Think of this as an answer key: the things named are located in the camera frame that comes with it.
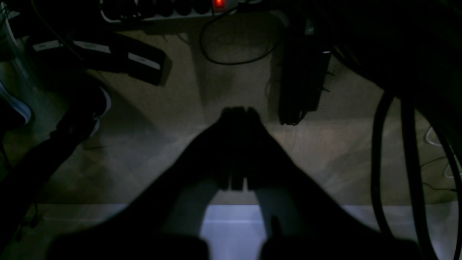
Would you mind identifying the thick black cable bundle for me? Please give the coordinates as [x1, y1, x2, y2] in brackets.
[372, 90, 462, 260]

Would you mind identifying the thin black looped cable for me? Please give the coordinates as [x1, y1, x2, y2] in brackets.
[199, 7, 286, 66]

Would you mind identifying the black power adapter brick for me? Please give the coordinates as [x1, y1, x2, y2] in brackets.
[25, 31, 169, 86]

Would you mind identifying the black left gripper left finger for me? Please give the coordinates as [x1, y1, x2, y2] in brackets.
[47, 107, 248, 260]

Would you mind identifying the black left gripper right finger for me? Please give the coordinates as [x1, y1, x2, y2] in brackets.
[247, 108, 423, 260]

